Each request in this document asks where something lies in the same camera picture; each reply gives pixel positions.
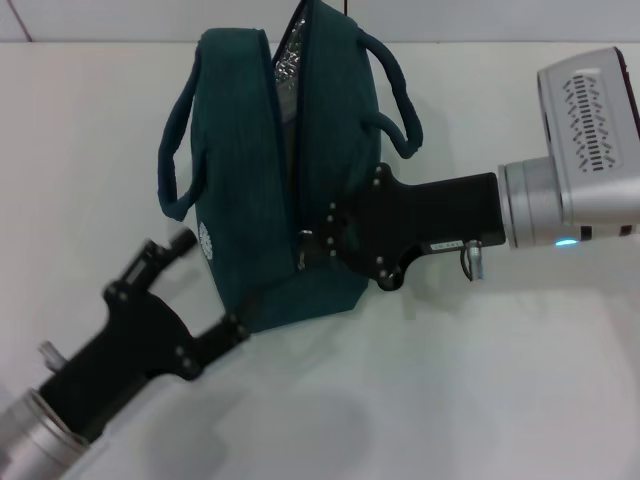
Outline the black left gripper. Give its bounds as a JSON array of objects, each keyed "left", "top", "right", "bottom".
[{"left": 38, "top": 228, "right": 251, "bottom": 445}]

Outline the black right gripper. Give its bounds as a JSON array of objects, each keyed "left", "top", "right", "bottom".
[{"left": 309, "top": 162, "right": 509, "bottom": 293}]

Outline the dark teal fabric bag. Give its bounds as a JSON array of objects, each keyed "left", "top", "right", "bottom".
[{"left": 156, "top": 0, "right": 426, "bottom": 335}]

